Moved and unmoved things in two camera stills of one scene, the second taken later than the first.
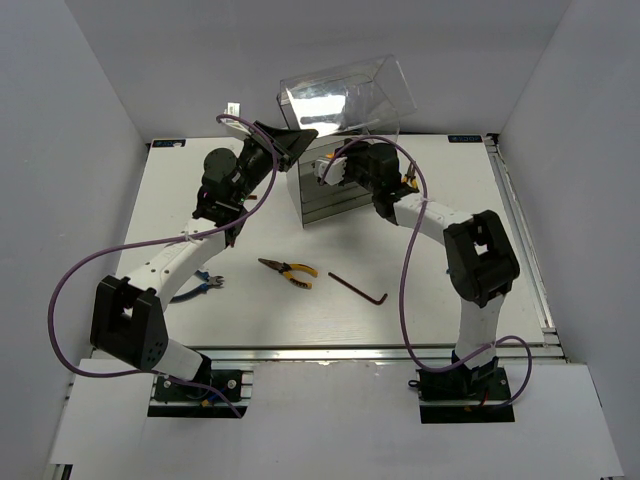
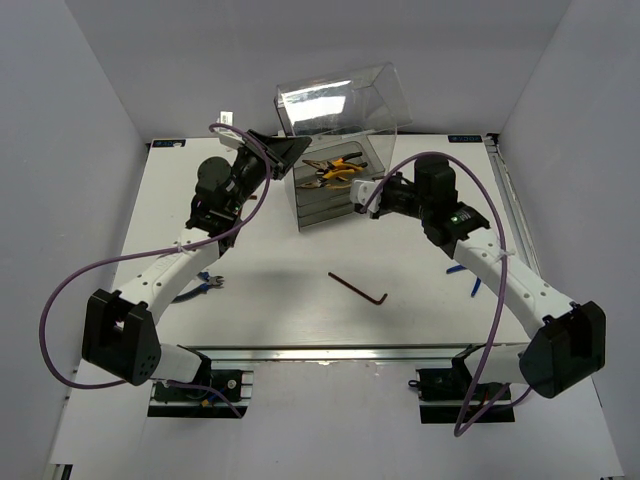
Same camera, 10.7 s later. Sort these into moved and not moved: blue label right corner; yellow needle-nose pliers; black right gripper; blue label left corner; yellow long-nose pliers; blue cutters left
Moved: black right gripper; yellow long-nose pliers; yellow needle-nose pliers
Not moved: blue cutters left; blue label right corner; blue label left corner
